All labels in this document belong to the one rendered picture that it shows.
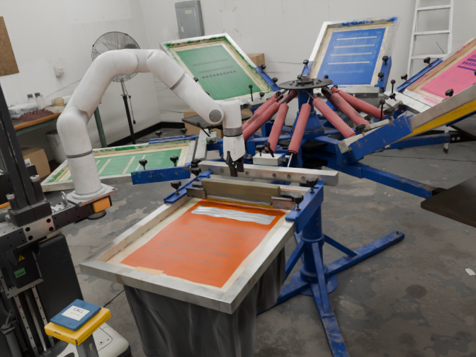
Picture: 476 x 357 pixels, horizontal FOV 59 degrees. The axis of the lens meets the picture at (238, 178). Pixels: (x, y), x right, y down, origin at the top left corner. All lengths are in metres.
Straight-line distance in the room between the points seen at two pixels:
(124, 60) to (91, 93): 0.16
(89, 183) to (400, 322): 1.85
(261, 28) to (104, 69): 4.70
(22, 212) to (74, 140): 0.29
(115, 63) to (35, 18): 4.36
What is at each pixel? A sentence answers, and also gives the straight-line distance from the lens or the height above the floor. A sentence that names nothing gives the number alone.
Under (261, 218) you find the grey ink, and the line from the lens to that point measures 1.64.
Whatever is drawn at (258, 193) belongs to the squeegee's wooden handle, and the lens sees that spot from 1.69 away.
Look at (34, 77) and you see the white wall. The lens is 5.72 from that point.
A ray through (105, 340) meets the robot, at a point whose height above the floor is 0.28.
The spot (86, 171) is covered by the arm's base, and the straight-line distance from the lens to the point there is 1.62.
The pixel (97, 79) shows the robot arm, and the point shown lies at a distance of 1.54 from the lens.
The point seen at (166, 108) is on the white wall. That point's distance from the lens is 7.22.
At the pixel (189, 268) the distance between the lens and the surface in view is 1.41.
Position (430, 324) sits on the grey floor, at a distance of 2.69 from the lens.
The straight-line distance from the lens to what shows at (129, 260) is 1.53.
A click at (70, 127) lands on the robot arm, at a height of 1.40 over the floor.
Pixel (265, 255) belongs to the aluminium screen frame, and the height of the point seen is 0.99.
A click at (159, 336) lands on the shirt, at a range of 1.66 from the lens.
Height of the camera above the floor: 1.71
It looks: 22 degrees down
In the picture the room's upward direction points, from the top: 6 degrees counter-clockwise
